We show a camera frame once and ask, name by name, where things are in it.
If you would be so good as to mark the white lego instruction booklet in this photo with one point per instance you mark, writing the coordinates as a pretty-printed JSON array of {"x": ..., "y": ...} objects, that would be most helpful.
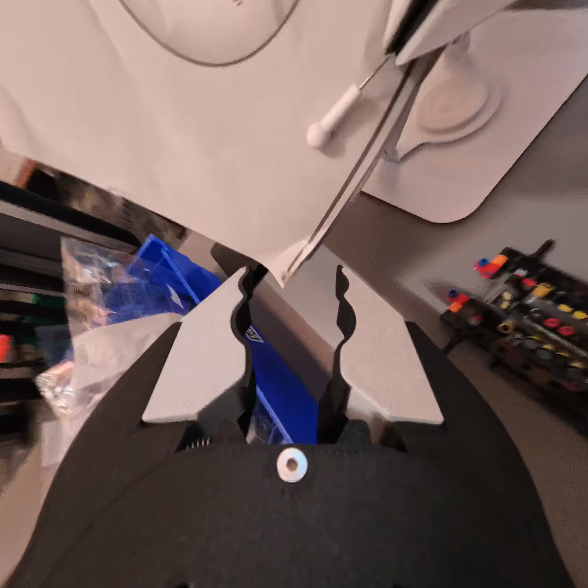
[{"x": 183, "y": 138}]

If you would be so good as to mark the black lego model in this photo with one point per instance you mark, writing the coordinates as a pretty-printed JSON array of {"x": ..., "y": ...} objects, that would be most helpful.
[{"x": 528, "y": 321}]

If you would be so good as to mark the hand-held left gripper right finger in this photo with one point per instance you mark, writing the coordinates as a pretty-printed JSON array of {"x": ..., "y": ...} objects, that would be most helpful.
[{"x": 386, "y": 367}]

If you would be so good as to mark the clear plastic bag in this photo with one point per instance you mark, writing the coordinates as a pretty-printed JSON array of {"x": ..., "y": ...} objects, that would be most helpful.
[{"x": 92, "y": 285}]

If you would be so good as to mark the white monitor stand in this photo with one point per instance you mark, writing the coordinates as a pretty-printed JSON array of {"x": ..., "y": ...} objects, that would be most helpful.
[{"x": 505, "y": 151}]

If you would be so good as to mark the blue plastic bin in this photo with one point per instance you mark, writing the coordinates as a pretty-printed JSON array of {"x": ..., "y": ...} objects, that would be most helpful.
[{"x": 285, "y": 390}]

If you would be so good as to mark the silver-edged computer monitor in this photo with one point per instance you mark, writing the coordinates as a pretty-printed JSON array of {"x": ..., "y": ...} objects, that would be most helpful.
[{"x": 342, "y": 198}]

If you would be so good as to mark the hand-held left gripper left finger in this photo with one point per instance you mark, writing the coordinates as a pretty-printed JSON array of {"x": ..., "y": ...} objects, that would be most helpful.
[{"x": 197, "y": 358}]

